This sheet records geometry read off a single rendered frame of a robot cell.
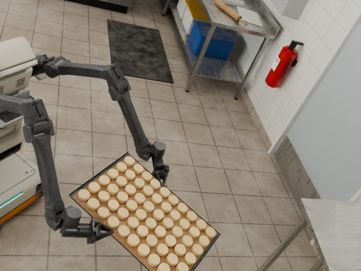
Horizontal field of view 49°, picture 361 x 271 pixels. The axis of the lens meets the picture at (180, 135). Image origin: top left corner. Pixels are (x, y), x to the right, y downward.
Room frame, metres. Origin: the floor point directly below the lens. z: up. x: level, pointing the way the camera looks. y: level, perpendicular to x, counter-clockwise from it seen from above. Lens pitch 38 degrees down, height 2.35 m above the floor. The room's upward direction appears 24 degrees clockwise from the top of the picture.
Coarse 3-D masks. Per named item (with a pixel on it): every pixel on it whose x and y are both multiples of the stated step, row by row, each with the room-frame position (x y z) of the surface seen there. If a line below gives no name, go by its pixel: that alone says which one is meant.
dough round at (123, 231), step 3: (123, 225) 1.02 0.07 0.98; (120, 228) 1.00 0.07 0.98; (123, 228) 1.01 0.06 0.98; (126, 228) 1.02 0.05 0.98; (117, 231) 0.99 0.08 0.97; (120, 231) 0.99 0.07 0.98; (123, 231) 0.99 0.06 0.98; (126, 231) 1.00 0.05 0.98; (120, 234) 0.98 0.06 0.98; (123, 234) 0.98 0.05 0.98; (126, 234) 0.99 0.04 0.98; (123, 237) 0.98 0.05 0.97
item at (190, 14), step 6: (192, 6) 4.85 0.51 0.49; (198, 6) 4.93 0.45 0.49; (186, 12) 4.82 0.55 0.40; (192, 12) 4.67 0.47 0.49; (198, 12) 4.75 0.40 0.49; (204, 12) 4.83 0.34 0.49; (186, 18) 4.75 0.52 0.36; (192, 18) 4.59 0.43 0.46; (198, 18) 4.60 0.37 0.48; (204, 18) 4.65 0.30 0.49; (186, 24) 4.69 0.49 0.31; (192, 24) 4.59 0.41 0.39; (186, 30) 4.62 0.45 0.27
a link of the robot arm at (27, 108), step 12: (0, 96) 1.13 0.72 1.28; (12, 96) 1.14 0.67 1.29; (0, 108) 1.11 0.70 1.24; (12, 108) 1.09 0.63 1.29; (24, 108) 1.05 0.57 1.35; (36, 108) 1.08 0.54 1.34; (24, 120) 1.04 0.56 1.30; (36, 120) 1.04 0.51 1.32; (48, 120) 1.08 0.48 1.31; (36, 132) 1.02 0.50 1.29
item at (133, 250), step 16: (160, 208) 1.21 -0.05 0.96; (176, 208) 1.25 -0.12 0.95; (144, 224) 1.09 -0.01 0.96; (160, 224) 1.13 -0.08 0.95; (176, 224) 1.17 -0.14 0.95; (192, 224) 1.21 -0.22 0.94; (144, 240) 1.02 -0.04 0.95; (160, 240) 1.05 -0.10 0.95; (176, 240) 1.09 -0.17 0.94; (160, 256) 0.98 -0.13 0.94
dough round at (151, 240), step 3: (150, 234) 1.04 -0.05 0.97; (147, 237) 1.02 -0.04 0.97; (150, 237) 1.03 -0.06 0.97; (153, 237) 1.04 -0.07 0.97; (147, 240) 1.01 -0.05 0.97; (150, 240) 1.02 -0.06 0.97; (153, 240) 1.02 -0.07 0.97; (156, 240) 1.03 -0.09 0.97; (147, 243) 1.00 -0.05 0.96; (150, 243) 1.00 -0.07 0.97; (153, 243) 1.01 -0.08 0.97; (156, 243) 1.02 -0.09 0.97; (150, 246) 1.00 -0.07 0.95; (153, 246) 1.01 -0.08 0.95
